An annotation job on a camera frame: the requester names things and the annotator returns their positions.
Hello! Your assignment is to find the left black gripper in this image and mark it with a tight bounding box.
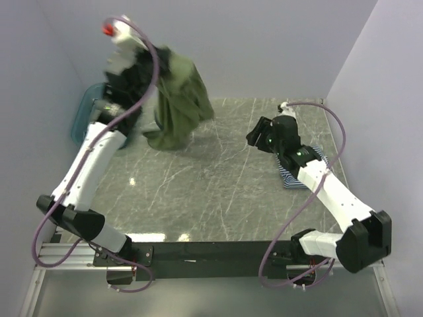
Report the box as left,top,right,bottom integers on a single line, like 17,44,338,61
130,38,173,105

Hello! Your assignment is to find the blue white striped tank top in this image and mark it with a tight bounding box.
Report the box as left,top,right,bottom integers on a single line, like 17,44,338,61
276,144,330,190

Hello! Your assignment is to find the olive green tank top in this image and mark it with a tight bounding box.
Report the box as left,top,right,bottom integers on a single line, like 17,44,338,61
143,46,214,151

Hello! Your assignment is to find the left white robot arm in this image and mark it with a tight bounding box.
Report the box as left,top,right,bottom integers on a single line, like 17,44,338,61
36,48,171,265

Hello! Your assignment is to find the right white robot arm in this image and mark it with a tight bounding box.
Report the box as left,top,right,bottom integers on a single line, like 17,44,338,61
246,115,392,273

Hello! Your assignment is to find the teal plastic laundry basket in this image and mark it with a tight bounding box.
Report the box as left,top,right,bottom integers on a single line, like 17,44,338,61
70,82,133,149

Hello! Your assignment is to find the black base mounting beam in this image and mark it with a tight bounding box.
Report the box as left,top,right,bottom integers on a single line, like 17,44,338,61
92,240,331,285

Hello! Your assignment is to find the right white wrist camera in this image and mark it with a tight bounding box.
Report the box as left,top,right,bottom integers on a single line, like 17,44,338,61
277,102,296,119

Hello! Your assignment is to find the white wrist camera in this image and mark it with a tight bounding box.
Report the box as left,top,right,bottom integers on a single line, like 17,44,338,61
102,19,147,51
277,102,296,119

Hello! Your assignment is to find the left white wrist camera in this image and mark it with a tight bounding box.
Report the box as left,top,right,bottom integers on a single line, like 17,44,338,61
102,19,147,51

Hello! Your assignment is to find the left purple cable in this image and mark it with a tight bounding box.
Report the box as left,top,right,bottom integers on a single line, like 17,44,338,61
32,17,161,293

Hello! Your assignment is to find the purple cable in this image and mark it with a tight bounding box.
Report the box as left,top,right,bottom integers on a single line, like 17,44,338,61
258,101,347,289
32,17,161,293

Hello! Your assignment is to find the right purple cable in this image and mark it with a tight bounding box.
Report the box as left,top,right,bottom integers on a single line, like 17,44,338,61
258,101,347,289

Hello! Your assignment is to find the aluminium extrusion frame rail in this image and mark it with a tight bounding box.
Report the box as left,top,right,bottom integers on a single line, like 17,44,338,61
19,224,100,317

